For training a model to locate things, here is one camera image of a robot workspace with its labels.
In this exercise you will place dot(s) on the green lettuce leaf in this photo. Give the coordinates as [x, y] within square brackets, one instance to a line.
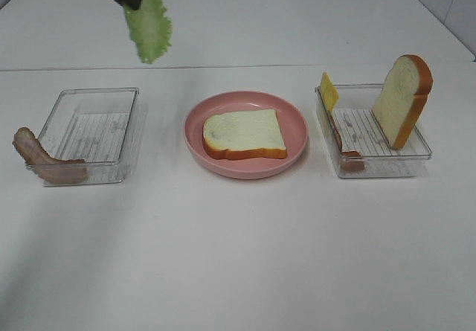
[150, 29]

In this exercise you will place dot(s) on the bacon strip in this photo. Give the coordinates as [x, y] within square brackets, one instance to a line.
[348, 161]
[44, 161]

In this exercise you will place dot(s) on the bread slice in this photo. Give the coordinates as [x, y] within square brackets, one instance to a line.
[402, 99]
[244, 134]

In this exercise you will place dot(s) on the yellow cheese slice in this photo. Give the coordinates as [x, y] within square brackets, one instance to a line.
[329, 93]

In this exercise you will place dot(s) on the left clear plastic tray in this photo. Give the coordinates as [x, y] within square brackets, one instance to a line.
[93, 136]

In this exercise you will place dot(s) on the clear plastic tray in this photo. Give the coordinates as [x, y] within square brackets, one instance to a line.
[360, 132]
[93, 136]

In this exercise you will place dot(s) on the pink round plate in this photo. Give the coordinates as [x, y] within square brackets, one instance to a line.
[293, 126]

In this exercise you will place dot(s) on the right clear plastic tray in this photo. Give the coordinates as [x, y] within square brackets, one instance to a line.
[360, 132]

